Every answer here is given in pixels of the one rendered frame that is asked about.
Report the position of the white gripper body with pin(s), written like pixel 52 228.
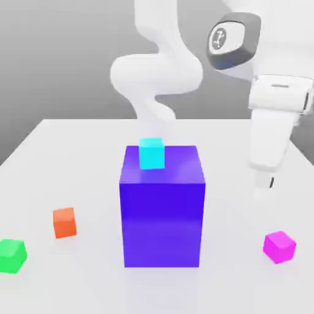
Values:
pixel 269 142

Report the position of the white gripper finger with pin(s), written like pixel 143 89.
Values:
pixel 262 180

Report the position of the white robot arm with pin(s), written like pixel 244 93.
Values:
pixel 157 73

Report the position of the small magenta cube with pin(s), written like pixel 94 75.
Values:
pixel 279 247

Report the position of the small cyan cube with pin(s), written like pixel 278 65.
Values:
pixel 152 154

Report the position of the small orange cube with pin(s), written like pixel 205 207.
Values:
pixel 64 224

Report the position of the small green cube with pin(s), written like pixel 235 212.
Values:
pixel 11 256

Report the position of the large purple box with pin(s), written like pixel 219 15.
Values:
pixel 162 220

